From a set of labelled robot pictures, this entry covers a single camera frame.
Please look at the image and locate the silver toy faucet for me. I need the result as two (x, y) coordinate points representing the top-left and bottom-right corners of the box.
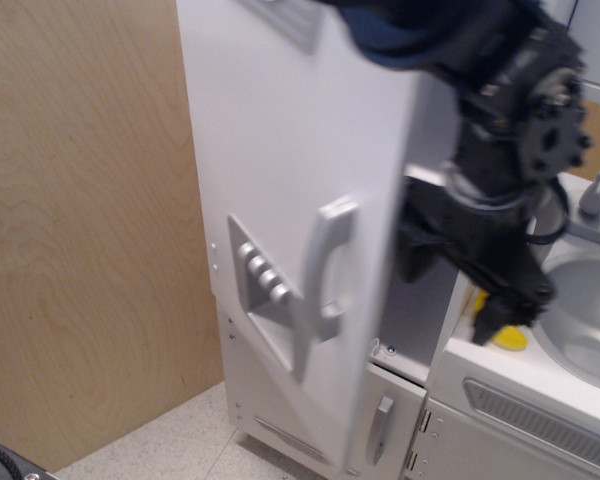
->
(568, 171), (600, 245)

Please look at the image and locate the silver ice dispenser panel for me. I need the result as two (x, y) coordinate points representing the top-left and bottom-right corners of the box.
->
(227, 215), (310, 384)

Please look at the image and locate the yellow toy banana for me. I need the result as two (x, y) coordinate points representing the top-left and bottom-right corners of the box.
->
(473, 289), (527, 352)

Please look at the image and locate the white upper shelf cabinet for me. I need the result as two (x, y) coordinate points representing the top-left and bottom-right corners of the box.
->
(541, 0), (600, 104)

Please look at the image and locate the silver toy sink bowl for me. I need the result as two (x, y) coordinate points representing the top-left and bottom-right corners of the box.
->
(534, 252), (600, 388)

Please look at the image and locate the silver fridge door handle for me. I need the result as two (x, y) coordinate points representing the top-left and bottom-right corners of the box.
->
(303, 196), (358, 342)

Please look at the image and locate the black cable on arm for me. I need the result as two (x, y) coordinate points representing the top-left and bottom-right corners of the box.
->
(522, 177), (572, 247)

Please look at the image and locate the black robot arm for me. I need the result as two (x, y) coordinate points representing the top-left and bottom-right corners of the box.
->
(336, 1), (591, 345)

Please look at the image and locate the white toy fridge door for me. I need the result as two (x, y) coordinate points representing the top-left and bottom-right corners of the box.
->
(177, 1), (421, 472)

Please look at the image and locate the silver top fridge badge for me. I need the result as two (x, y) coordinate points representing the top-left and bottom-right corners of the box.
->
(239, 0), (324, 55)

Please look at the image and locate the black base plate corner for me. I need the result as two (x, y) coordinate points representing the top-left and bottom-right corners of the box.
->
(0, 444), (58, 480)

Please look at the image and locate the white toy kitchen counter unit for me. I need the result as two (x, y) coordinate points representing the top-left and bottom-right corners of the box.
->
(419, 169), (600, 480)

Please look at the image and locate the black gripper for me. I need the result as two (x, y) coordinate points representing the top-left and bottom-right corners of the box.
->
(397, 177), (555, 346)

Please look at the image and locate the silver oven vent panel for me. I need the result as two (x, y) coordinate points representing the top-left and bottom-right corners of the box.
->
(462, 378), (600, 469)

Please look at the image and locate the white lower freezer door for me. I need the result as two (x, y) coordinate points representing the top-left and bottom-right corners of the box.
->
(222, 304), (428, 480)

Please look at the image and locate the silver freezer door handle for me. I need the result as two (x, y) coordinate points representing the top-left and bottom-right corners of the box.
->
(365, 396), (394, 466)

